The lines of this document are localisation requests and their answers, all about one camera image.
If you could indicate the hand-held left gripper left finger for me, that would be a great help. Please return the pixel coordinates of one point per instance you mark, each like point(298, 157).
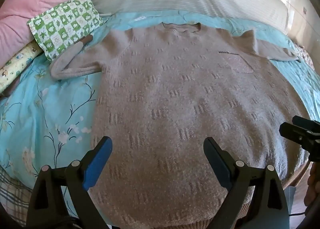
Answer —
point(97, 161)

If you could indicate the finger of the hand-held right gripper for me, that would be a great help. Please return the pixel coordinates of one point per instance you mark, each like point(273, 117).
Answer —
point(291, 131)
point(306, 122)

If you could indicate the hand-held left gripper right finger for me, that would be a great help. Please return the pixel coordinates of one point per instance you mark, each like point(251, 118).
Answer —
point(217, 161)

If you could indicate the beige knitted sweater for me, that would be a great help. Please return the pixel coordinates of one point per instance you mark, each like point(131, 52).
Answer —
point(175, 94)

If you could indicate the person's right hand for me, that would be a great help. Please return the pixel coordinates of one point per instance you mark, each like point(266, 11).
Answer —
point(313, 184)

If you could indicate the small floral bed sheet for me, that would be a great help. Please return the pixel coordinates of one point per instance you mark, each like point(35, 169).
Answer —
point(303, 53)

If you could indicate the teal floral quilt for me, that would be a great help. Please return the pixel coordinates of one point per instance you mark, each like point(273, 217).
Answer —
point(50, 109)

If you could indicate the plaid bed sheet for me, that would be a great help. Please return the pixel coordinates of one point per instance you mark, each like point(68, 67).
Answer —
point(12, 194)

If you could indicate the green checked pillow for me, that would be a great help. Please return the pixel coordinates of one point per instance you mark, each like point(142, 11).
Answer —
point(65, 24)

